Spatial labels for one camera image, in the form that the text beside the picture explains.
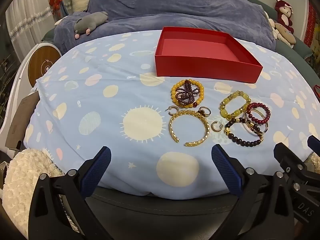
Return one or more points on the cookie shaped plush pillow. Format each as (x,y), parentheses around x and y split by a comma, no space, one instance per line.
(285,33)

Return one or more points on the white stand with wooden disc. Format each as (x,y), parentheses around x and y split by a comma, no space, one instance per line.
(42,65)

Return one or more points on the gold hoop earring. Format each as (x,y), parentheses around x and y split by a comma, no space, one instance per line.
(172,108)
(214,127)

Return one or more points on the thin gold bangle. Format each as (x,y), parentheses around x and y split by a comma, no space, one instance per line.
(266,128)

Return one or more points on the silver tinsel garland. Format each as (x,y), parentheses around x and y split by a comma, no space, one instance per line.
(27,22)

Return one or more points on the brown cardboard box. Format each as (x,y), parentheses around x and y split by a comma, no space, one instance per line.
(21,122)

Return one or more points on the red hanging decoration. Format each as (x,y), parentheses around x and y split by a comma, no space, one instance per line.
(310,25)

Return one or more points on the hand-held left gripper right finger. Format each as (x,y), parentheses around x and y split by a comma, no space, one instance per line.
(225,167)

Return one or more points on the red bow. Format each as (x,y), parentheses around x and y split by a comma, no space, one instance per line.
(56,2)

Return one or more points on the white curtain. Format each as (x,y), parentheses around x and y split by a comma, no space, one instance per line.
(27,42)

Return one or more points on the grey plush mouse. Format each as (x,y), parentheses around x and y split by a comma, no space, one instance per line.
(90,21)

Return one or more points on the blue curtain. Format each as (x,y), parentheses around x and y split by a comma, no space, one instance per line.
(65,5)

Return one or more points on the gold cuff bangle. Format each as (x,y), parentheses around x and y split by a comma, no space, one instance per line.
(190,111)

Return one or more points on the light blue planet print sheet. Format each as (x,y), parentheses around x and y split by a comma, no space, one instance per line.
(100,120)

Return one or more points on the red cardboard box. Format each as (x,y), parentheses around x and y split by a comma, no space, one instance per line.
(200,65)

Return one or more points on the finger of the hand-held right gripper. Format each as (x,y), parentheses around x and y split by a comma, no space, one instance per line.
(287,155)
(314,143)

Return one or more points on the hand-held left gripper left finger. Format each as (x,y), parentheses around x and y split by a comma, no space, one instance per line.
(96,170)

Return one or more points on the fluffy white cushion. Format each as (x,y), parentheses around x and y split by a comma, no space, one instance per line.
(314,161)
(22,185)

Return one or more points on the blue plush blanket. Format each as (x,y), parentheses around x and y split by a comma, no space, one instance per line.
(175,5)

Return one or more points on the red monkey plush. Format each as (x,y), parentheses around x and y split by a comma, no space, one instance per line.
(283,15)

